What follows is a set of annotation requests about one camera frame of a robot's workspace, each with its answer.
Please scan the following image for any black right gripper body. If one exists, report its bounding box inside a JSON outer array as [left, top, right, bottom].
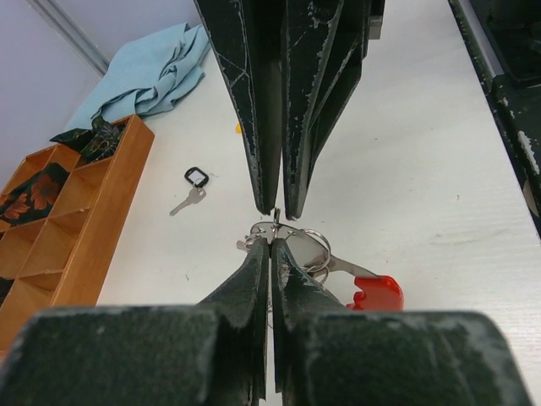
[[369, 0, 385, 40]]

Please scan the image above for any metal key organizer red handle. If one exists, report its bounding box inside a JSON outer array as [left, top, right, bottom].
[[234, 219, 406, 312]]

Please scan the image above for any black hook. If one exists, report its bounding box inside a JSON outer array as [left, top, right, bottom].
[[169, 167, 210, 217]]

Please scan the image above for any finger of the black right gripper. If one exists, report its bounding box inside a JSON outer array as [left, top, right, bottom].
[[281, 1, 372, 219], [194, 0, 282, 212]]

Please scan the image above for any light blue cloth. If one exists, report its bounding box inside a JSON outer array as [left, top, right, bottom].
[[66, 23, 210, 129]]

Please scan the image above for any dark rolled cloth green pattern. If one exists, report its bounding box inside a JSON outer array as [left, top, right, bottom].
[[50, 116, 126, 163]]

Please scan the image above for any dark rolled cloth orange pattern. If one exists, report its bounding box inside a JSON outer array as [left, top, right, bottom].
[[1, 162, 70, 233]]

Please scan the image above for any aluminium frame post right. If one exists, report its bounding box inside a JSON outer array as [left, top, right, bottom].
[[27, 0, 109, 76]]

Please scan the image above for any wooden compartment tray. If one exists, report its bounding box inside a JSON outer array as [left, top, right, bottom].
[[1, 115, 155, 355]]

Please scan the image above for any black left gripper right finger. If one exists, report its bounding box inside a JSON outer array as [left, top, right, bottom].
[[271, 239, 532, 405]]

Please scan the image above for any dark rolled cloth grey pattern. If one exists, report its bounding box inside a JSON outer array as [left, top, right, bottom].
[[0, 277, 14, 305]]

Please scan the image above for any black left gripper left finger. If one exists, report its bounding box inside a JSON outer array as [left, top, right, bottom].
[[1, 239, 270, 405]]

